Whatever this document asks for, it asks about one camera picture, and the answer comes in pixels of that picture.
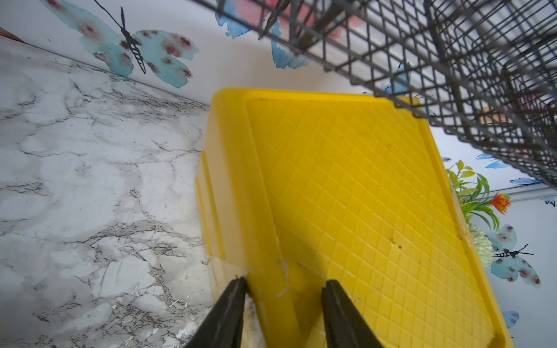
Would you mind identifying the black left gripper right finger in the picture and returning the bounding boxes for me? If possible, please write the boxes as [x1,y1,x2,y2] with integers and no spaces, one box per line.
[321,279,383,348]

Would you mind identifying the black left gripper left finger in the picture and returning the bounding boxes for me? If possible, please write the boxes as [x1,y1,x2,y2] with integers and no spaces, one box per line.
[185,278,247,348]

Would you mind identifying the yellow plastic drawer unit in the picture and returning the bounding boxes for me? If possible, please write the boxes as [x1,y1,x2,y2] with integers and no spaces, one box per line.
[195,88,513,347]

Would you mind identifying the black wire wall basket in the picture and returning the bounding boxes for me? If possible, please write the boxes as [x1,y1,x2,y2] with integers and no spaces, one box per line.
[203,1,556,187]

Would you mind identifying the green plant in white pot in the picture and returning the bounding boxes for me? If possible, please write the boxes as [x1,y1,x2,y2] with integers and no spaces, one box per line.
[446,160,511,267]

